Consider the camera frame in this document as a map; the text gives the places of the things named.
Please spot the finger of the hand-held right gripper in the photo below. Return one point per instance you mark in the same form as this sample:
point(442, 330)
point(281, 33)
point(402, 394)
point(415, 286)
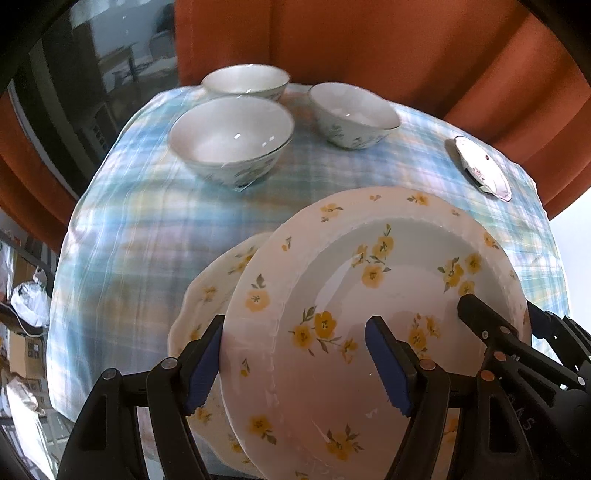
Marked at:
point(538, 318)
point(503, 341)

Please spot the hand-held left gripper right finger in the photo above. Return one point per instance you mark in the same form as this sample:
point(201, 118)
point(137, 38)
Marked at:
point(388, 364)

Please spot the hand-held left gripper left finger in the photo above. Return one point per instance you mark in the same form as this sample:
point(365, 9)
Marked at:
point(205, 369)

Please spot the round yellow floral plate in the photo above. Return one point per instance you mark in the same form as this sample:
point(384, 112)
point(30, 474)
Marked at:
point(332, 286)

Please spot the white red floral plate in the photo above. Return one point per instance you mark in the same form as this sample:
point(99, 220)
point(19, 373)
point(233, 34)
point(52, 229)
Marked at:
point(480, 164)

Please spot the scalloped yellow floral plate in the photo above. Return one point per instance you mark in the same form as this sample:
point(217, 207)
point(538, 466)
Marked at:
point(205, 295)

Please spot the blue plaid tablecloth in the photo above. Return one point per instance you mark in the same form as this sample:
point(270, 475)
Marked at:
point(152, 221)

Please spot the cardboard box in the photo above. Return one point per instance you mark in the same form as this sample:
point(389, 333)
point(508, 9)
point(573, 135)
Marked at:
point(25, 353)

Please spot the white plastic bag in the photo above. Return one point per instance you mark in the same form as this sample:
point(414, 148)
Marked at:
point(30, 302)

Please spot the large white floral bowl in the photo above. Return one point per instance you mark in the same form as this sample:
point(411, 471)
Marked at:
point(226, 138)

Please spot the orange curtain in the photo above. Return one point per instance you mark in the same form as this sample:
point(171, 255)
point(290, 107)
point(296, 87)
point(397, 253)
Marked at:
point(369, 46)
point(32, 194)

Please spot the dark glass window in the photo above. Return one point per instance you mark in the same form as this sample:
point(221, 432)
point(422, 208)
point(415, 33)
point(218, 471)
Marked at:
point(69, 92)

